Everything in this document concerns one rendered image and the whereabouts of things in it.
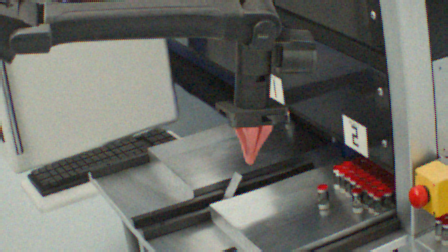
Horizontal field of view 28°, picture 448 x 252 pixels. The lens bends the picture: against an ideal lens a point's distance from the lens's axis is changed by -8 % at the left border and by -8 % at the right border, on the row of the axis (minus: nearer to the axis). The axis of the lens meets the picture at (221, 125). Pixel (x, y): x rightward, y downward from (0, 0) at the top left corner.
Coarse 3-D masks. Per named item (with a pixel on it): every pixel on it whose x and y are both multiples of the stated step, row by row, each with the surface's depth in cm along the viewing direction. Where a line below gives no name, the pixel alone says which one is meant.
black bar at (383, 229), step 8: (384, 224) 165; (392, 224) 165; (360, 232) 164; (368, 232) 163; (376, 232) 163; (384, 232) 164; (344, 240) 162; (352, 240) 162; (360, 240) 162; (368, 240) 163; (320, 248) 161; (328, 248) 160; (336, 248) 160; (344, 248) 161; (352, 248) 162
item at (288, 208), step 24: (264, 192) 184; (288, 192) 186; (312, 192) 186; (336, 192) 184; (216, 216) 178; (240, 216) 181; (264, 216) 179; (288, 216) 178; (312, 216) 176; (336, 216) 175; (360, 216) 173; (384, 216) 166; (240, 240) 169; (264, 240) 171; (288, 240) 169; (312, 240) 168; (336, 240) 163
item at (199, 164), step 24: (168, 144) 211; (192, 144) 213; (216, 144) 215; (240, 144) 213; (264, 144) 211; (288, 144) 209; (312, 144) 207; (336, 144) 198; (168, 168) 199; (192, 168) 204; (216, 168) 203; (240, 168) 201; (264, 168) 192; (192, 192) 188
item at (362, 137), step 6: (342, 114) 176; (348, 120) 174; (348, 126) 175; (360, 126) 170; (348, 132) 176; (354, 132) 173; (360, 132) 171; (348, 138) 176; (354, 138) 174; (360, 138) 172; (366, 138) 170; (348, 144) 177; (360, 144) 172; (366, 144) 170; (360, 150) 173; (366, 150) 171; (366, 156) 171
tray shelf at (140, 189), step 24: (144, 168) 208; (120, 192) 199; (144, 192) 197; (168, 192) 196; (120, 216) 191; (144, 240) 178; (168, 240) 176; (192, 240) 175; (216, 240) 174; (384, 240) 163; (408, 240) 164
